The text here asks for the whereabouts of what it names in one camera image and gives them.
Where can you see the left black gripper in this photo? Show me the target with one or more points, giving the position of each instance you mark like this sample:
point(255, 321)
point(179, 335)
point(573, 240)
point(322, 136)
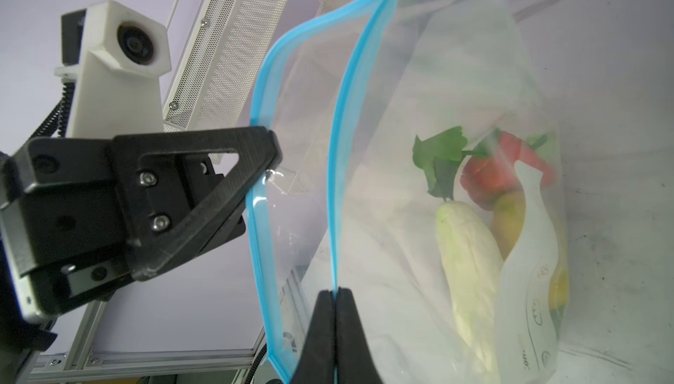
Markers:
point(61, 223)

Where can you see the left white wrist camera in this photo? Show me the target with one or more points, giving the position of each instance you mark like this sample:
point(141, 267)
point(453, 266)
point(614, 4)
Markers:
point(112, 59)

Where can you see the yellow toy lemon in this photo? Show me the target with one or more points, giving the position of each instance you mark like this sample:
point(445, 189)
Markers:
point(532, 240)

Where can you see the red toy pepper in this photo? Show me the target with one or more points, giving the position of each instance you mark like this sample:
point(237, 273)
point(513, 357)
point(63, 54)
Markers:
point(489, 172)

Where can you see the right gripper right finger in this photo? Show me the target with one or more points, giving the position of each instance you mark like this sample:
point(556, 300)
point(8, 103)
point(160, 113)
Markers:
point(353, 361)

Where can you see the green toy leafy vegetable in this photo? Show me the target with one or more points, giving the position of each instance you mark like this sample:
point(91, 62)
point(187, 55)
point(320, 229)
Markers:
point(440, 157)

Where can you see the white mesh upper shelf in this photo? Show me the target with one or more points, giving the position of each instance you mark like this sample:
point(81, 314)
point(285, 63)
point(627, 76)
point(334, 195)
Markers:
point(220, 62)

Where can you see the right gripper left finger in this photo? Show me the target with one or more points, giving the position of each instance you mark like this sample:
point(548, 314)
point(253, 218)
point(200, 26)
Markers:
point(316, 364)

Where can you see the white toy radish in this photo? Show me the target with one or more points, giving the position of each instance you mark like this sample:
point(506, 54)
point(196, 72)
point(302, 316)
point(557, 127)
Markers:
point(472, 263)

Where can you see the clear zip bag blue zipper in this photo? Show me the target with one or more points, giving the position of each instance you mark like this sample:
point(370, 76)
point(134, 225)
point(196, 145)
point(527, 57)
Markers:
point(346, 94)

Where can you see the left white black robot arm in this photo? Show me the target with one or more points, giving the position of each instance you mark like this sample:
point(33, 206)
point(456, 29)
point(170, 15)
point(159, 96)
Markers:
point(16, 336)

